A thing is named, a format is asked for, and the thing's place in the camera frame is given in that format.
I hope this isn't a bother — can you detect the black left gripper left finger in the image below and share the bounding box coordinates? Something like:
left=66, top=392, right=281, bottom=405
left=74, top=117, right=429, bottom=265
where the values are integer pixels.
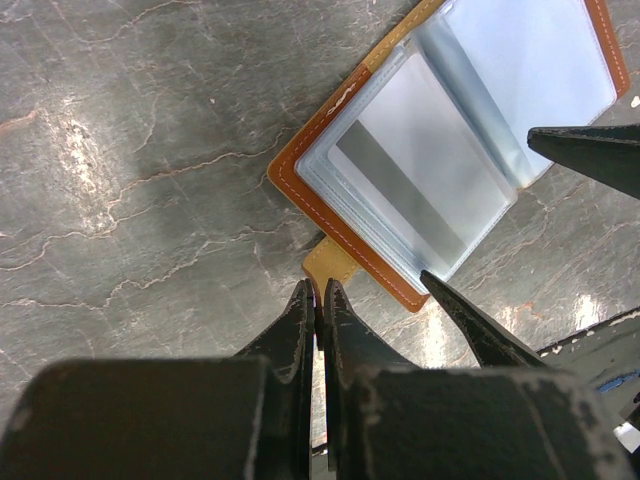
left=1, top=280, right=315, bottom=479

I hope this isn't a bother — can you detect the brown leather card holder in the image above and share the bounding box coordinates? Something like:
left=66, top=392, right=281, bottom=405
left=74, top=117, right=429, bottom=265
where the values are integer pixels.
left=268, top=1, right=630, bottom=312

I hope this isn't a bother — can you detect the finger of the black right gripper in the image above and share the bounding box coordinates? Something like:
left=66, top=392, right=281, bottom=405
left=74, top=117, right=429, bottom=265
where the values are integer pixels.
left=527, top=124, right=640, bottom=200
left=420, top=270, right=547, bottom=368

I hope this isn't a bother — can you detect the white card with stripe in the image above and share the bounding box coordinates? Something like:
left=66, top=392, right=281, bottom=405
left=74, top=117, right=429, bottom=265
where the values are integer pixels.
left=328, top=53, right=517, bottom=277

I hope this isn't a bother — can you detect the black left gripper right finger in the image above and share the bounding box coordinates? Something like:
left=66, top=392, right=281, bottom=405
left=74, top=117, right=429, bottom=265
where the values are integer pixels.
left=323, top=280, right=635, bottom=479

